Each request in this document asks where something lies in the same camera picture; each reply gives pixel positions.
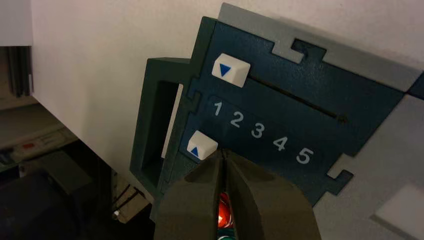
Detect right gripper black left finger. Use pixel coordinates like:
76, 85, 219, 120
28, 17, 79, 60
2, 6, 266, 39
153, 149, 227, 240

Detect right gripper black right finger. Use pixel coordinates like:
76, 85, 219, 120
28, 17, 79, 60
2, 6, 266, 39
226, 150, 323, 240

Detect white knob up blue triangle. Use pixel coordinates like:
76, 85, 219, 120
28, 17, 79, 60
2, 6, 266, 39
186, 130, 220, 162

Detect dark blue numbered slider panel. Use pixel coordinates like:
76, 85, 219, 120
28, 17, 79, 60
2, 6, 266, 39
155, 16, 406, 208

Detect red shiny round object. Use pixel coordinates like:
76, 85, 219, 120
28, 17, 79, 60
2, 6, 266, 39
217, 192, 233, 230

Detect grey panel with white button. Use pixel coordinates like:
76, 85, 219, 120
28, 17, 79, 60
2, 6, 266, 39
312, 94, 424, 240

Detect white square button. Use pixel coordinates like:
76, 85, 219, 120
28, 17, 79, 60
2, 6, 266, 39
373, 183, 424, 240

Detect white knob down blue triangle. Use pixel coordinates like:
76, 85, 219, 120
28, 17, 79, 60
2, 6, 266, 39
211, 52, 252, 89

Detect black box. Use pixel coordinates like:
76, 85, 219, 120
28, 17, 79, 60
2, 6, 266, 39
0, 168, 82, 240

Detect grey device with red label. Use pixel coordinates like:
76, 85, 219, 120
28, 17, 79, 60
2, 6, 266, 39
0, 125, 79, 168

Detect grey interlocking board panel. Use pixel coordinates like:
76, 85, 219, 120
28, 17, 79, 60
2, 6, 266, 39
218, 2, 424, 93

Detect dark blue board panel corner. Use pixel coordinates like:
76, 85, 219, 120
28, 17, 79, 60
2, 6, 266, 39
406, 72, 424, 101

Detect dark grey upright slats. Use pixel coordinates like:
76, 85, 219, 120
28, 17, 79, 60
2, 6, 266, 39
5, 45, 34, 98

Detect black cable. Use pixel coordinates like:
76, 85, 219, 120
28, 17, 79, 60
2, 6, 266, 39
111, 183, 147, 214

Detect dark green board handle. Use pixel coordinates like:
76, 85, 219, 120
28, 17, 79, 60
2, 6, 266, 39
129, 57, 200, 200

